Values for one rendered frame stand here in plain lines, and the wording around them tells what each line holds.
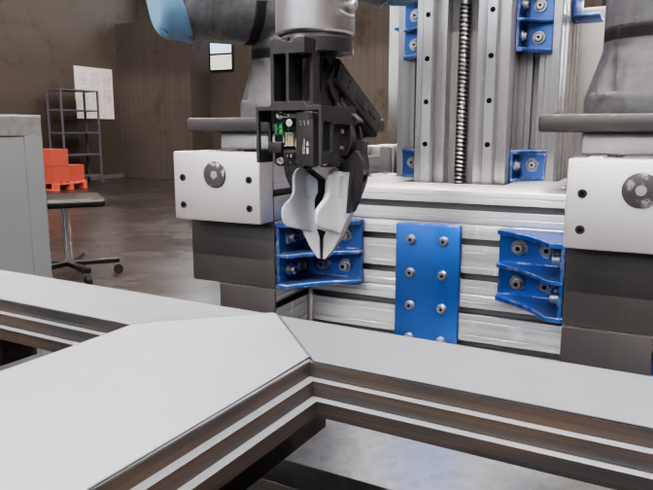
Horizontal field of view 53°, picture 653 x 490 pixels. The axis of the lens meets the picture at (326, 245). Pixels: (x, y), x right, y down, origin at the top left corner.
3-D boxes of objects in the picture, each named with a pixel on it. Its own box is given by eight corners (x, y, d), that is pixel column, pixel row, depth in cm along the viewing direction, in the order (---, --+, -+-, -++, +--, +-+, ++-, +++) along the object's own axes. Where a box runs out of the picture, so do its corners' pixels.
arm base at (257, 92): (273, 119, 110) (272, 58, 108) (356, 119, 103) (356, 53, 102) (221, 118, 97) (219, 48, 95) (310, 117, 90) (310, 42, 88)
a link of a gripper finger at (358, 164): (319, 211, 66) (318, 123, 64) (326, 209, 67) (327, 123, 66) (360, 214, 63) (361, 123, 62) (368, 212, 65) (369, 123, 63)
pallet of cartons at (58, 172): (44, 185, 1230) (41, 147, 1218) (89, 188, 1177) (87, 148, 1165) (4, 189, 1155) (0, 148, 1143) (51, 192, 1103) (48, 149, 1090)
